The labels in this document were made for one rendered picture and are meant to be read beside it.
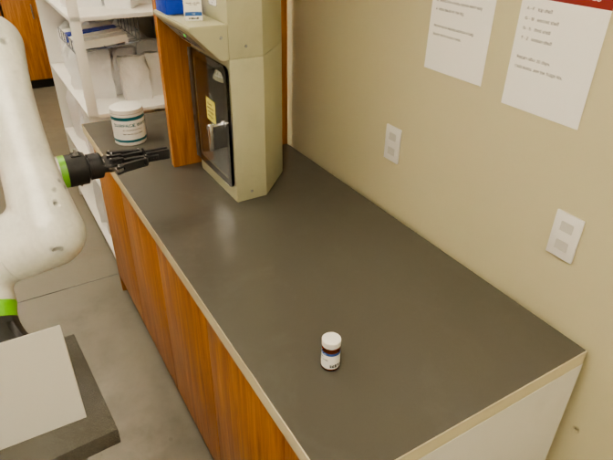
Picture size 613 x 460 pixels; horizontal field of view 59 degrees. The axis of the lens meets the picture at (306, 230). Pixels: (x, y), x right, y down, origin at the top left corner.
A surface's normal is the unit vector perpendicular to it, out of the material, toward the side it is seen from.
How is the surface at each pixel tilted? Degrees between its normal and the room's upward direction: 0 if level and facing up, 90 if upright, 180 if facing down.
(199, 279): 0
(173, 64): 90
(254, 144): 90
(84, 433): 0
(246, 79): 90
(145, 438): 0
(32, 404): 90
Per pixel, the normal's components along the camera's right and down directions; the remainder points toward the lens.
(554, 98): -0.86, 0.26
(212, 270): 0.02, -0.85
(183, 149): 0.52, 0.45
